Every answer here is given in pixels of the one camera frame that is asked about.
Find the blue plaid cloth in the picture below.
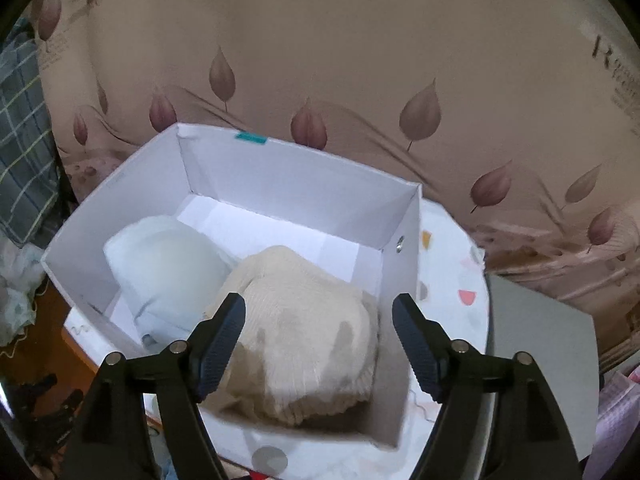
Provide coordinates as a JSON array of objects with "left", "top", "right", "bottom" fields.
[{"left": 0, "top": 18, "right": 63, "bottom": 249}]

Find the pink white paper bag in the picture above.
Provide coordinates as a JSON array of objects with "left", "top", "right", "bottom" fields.
[{"left": 582, "top": 367, "right": 639, "bottom": 479}]

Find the white underwear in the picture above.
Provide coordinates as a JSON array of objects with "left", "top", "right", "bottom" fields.
[{"left": 103, "top": 216, "right": 238, "bottom": 347}]

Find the white dotted table cover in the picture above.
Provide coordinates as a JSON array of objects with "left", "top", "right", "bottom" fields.
[{"left": 44, "top": 194, "right": 489, "bottom": 479}]

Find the brown wooden nightstand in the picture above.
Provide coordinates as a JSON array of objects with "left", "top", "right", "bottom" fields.
[{"left": 1, "top": 280, "right": 96, "bottom": 415}]

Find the white Xincci shoe box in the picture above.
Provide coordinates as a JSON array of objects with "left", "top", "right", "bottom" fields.
[{"left": 40, "top": 121, "right": 424, "bottom": 470}]

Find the beige knitted underwear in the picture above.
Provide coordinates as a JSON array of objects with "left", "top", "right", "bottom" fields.
[{"left": 205, "top": 246, "right": 378, "bottom": 427}]

